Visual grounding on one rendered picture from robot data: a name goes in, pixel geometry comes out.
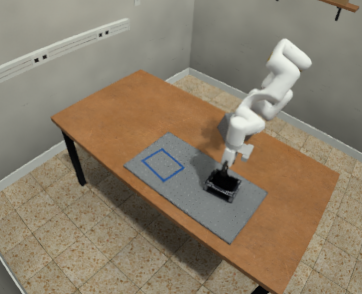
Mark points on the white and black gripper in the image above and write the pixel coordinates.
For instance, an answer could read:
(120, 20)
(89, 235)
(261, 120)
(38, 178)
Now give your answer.
(229, 157)

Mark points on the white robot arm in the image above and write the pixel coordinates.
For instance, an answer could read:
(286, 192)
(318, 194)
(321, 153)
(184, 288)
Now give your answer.
(282, 77)

